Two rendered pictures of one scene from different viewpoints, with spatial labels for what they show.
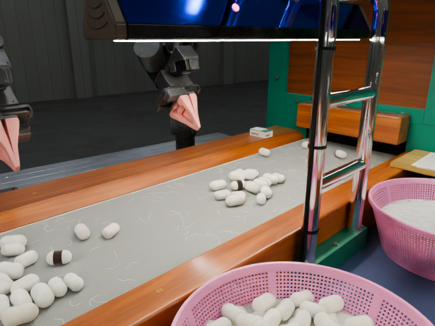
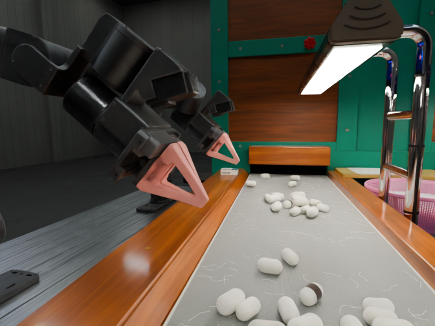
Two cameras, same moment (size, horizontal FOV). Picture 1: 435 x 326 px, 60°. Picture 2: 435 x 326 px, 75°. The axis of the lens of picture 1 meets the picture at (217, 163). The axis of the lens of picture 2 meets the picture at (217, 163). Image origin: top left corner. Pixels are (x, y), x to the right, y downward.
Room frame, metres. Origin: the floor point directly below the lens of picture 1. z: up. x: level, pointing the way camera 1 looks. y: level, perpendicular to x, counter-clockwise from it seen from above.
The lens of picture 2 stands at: (0.27, 0.48, 0.94)
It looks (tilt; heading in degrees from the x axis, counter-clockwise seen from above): 8 degrees down; 326
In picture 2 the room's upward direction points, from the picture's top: 1 degrees counter-clockwise
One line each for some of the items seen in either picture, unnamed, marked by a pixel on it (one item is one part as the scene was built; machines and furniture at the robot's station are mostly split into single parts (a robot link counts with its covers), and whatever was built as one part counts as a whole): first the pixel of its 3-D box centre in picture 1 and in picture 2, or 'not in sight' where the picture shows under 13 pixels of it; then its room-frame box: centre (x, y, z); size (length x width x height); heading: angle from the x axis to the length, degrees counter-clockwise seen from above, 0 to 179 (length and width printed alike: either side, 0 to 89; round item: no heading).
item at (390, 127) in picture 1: (347, 120); (288, 154); (1.02, -0.36, 0.83); 0.30 x 0.06 x 0.07; 44
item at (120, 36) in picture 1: (268, 16); (325, 63); (0.68, -0.09, 1.08); 0.62 x 0.08 x 0.07; 134
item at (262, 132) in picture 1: (261, 132); (229, 171); (1.09, -0.13, 0.78); 0.06 x 0.04 x 0.02; 44
